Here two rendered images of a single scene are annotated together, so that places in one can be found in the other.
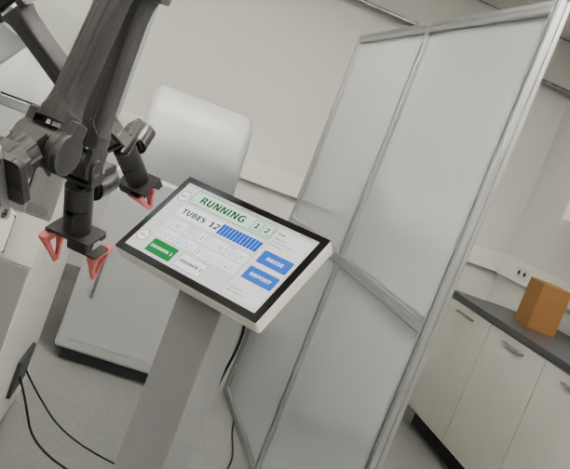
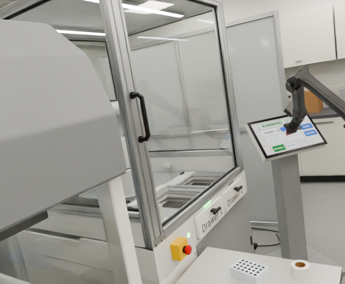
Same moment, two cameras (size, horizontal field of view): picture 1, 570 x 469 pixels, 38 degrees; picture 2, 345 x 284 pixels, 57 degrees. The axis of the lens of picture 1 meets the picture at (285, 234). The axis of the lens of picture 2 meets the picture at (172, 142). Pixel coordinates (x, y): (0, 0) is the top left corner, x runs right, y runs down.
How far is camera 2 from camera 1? 2.70 m
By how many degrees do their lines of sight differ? 47
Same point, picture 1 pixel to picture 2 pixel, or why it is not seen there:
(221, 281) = (305, 141)
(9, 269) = (244, 197)
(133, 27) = not seen: outside the picture
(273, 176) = not seen: hidden behind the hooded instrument
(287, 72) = not seen: hidden behind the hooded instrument
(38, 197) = (240, 163)
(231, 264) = (299, 136)
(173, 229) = (271, 140)
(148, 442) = (295, 208)
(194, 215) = (268, 132)
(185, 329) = (288, 167)
